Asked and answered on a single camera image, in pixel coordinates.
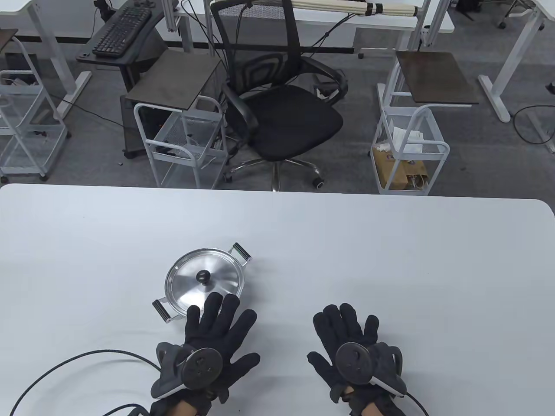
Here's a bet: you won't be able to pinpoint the person's right forearm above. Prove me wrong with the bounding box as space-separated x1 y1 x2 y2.
343 388 408 416

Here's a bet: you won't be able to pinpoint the steel pot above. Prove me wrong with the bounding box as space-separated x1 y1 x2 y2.
152 242 253 324

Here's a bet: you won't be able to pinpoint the black glove cable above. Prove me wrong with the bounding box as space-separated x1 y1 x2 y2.
9 349 162 416
405 391 431 416

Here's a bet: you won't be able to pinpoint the grey right hand controller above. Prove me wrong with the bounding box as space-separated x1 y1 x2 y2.
336 341 408 397

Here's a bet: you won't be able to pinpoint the grey left hand controller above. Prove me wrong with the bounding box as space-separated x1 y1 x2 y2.
150 341 225 400

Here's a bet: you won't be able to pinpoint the black office chair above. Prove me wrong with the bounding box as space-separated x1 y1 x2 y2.
209 0 349 192

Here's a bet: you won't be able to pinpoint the white desk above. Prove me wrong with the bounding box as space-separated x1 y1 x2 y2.
477 0 555 123
163 0 455 59
0 0 107 120

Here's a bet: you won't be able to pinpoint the white cart with dark top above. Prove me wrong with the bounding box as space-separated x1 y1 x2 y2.
125 52 230 190
372 51 481 195

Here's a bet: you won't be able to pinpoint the person's left hand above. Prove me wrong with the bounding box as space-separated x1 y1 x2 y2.
173 292 261 403

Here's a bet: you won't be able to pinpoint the person's right hand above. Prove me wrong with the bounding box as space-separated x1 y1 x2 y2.
307 303 380 403

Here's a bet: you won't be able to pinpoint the white wire cart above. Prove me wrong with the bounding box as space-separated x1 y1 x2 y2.
0 29 70 182

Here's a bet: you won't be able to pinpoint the grey hand controller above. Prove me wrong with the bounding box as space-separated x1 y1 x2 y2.
336 341 408 397
150 341 225 400

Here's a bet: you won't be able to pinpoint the black right glove cable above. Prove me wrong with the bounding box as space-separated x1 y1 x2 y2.
405 391 431 416

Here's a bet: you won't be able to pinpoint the black left glove cable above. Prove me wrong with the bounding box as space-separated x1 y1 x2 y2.
9 349 162 416

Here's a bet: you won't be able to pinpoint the cardboard box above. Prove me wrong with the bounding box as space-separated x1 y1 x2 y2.
372 146 431 191

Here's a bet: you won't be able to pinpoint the steel pot lid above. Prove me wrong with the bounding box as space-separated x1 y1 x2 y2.
165 248 246 313

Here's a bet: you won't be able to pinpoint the black bar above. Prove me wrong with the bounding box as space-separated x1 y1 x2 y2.
299 45 354 54

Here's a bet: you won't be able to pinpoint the white papers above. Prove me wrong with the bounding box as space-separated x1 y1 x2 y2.
387 126 428 153

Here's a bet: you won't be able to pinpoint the black keyboard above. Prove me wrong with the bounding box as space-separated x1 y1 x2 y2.
92 4 153 59

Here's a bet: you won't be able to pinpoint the black keyboard stand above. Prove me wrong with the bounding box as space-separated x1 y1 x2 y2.
76 0 168 92

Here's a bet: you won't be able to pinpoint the person's left forearm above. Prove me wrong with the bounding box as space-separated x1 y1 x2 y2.
150 390 213 416

